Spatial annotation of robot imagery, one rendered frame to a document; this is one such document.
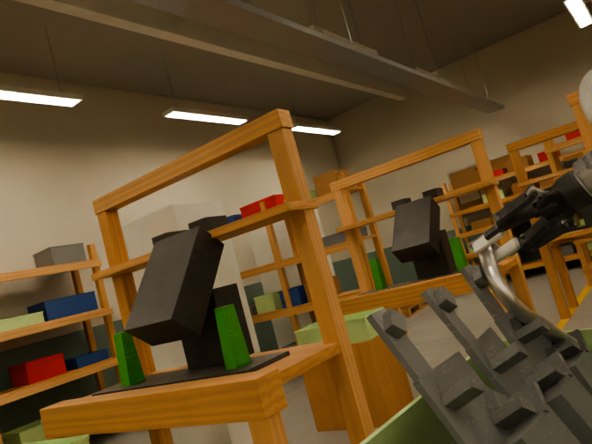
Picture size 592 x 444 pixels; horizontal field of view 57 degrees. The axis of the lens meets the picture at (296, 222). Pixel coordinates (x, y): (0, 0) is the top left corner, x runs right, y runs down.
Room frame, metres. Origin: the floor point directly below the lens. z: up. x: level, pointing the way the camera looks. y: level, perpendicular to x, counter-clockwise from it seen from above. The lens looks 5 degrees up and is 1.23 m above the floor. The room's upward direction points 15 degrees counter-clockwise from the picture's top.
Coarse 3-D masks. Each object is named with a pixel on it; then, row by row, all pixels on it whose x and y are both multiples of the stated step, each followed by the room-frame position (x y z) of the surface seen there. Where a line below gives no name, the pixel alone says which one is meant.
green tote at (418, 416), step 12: (588, 336) 1.15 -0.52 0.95; (588, 348) 1.15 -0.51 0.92; (468, 360) 1.17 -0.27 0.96; (480, 372) 1.20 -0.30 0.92; (420, 396) 0.99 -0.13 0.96; (408, 408) 0.94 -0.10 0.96; (420, 408) 0.97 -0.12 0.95; (396, 420) 0.91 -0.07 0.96; (408, 420) 0.93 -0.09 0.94; (420, 420) 0.97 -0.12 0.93; (432, 420) 1.00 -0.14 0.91; (384, 432) 0.87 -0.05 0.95; (396, 432) 0.90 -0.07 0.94; (408, 432) 0.93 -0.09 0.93; (420, 432) 0.96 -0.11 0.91; (432, 432) 0.99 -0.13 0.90; (444, 432) 1.02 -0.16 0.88
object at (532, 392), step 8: (528, 384) 0.89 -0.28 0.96; (536, 384) 0.88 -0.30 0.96; (520, 392) 0.89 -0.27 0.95; (528, 392) 0.88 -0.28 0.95; (536, 392) 0.87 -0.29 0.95; (536, 400) 0.86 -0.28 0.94; (544, 400) 0.86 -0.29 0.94; (536, 408) 0.86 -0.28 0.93; (544, 408) 0.85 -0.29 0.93; (520, 424) 0.87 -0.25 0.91
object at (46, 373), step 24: (48, 264) 6.12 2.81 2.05; (72, 264) 6.14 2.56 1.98; (96, 264) 6.38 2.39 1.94; (96, 288) 6.44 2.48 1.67; (48, 312) 5.91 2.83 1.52; (72, 312) 6.12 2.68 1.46; (96, 312) 6.27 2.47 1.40; (0, 336) 5.37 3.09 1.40; (24, 336) 5.56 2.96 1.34; (48, 360) 5.81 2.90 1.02; (72, 360) 6.11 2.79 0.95; (96, 360) 6.26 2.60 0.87; (24, 384) 5.70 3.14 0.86; (48, 384) 5.67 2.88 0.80; (0, 432) 5.25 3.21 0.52; (24, 432) 5.49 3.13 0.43
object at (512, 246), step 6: (510, 240) 1.12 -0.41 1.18; (516, 240) 1.11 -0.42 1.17; (504, 246) 1.13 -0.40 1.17; (510, 246) 1.11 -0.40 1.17; (516, 246) 1.10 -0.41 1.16; (498, 252) 1.13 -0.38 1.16; (504, 252) 1.12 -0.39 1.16; (510, 252) 1.11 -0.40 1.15; (498, 258) 1.12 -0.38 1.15; (504, 258) 1.12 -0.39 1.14
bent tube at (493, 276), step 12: (480, 252) 1.12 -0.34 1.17; (492, 252) 1.11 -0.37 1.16; (492, 264) 1.08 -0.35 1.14; (492, 276) 1.07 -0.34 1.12; (492, 288) 1.07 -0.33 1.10; (504, 288) 1.05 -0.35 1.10; (504, 300) 1.05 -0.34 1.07; (516, 300) 1.05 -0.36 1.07; (516, 312) 1.05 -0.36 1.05; (528, 312) 1.06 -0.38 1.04; (552, 324) 1.10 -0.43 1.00; (552, 336) 1.10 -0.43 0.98; (564, 336) 1.11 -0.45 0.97
